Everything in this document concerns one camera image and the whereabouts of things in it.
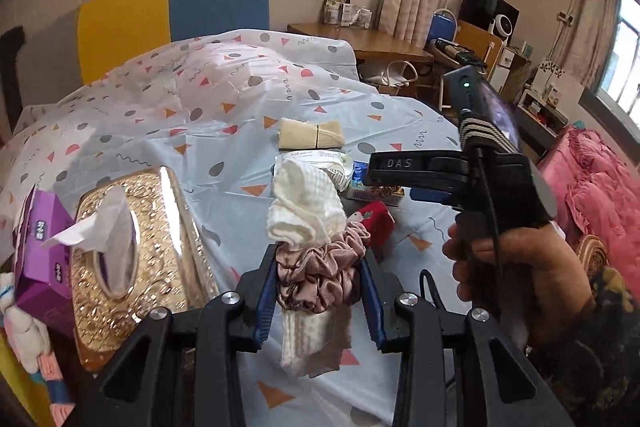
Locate black television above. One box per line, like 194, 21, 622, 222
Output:
459, 0, 520, 42

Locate person's right hand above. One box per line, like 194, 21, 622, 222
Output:
442, 225, 596, 348

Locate packages on desk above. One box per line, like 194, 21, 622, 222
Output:
322, 0, 372, 29

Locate beige folded cloth bundle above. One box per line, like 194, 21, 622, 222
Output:
279, 118, 346, 150

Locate white cloth with scrunchie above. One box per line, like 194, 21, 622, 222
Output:
267, 159, 371, 378

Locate blue folding chair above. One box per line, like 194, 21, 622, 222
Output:
426, 9, 458, 43

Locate phone mounted on gripper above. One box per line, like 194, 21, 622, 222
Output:
442, 66, 521, 154

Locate grey yellow blue headboard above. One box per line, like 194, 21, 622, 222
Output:
10, 0, 270, 106

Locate white knitted sock bundle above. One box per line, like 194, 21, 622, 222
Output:
1, 273, 51, 375

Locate red knitted item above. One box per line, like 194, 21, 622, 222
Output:
358, 200, 395, 262

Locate yellow metal tin tray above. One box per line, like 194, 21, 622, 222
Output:
1, 332, 54, 426

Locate patterned plastic table cover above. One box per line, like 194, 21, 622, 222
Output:
1, 30, 468, 426

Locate ornate gold tissue box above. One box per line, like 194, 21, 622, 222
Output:
70, 166, 219, 373

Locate white basket under desk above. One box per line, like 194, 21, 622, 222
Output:
362, 61, 419, 95

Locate purple tissue carton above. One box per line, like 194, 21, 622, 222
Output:
13, 187, 74, 337

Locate wooden desk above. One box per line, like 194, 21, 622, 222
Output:
288, 23, 434, 64

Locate pink blanket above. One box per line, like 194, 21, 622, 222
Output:
538, 126, 639, 296

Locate pink towel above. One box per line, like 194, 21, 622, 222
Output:
35, 351, 75, 427

